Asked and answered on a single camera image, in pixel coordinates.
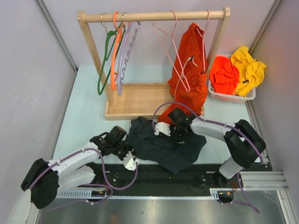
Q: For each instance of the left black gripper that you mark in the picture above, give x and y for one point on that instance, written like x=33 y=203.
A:
x=128 y=148

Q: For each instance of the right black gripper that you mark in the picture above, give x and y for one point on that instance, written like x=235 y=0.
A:
x=180 y=140

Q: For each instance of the black shorts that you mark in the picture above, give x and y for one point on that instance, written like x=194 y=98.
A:
x=172 y=156

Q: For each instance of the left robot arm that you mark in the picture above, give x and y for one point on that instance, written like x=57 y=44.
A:
x=83 y=167

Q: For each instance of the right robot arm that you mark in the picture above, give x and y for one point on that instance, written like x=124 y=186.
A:
x=243 y=142

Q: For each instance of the orange-red hanging shorts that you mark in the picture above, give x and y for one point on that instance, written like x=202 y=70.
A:
x=188 y=80

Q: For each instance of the lilac notched hanger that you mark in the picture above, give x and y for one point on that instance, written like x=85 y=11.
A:
x=126 y=50

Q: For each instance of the green hanger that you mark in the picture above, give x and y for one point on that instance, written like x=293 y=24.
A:
x=109 y=44

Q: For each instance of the orange hanger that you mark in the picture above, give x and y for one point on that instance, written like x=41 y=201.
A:
x=118 y=39

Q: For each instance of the wooden clothes rack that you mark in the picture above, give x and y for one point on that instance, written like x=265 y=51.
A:
x=141 y=99

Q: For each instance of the white plastic basket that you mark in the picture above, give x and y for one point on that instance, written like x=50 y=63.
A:
x=230 y=98

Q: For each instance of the orange garment in basket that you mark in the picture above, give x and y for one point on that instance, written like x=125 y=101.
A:
x=224 y=76

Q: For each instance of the yellow garment in basket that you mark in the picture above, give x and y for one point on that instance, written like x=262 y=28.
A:
x=251 y=71

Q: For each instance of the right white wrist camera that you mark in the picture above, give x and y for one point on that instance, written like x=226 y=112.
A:
x=162 y=128

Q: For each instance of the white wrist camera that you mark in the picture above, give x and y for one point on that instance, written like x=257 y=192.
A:
x=130 y=162
x=162 y=128

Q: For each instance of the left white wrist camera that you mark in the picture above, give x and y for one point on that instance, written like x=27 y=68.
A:
x=130 y=162

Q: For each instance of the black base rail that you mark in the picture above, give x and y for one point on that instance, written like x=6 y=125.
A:
x=156 y=181

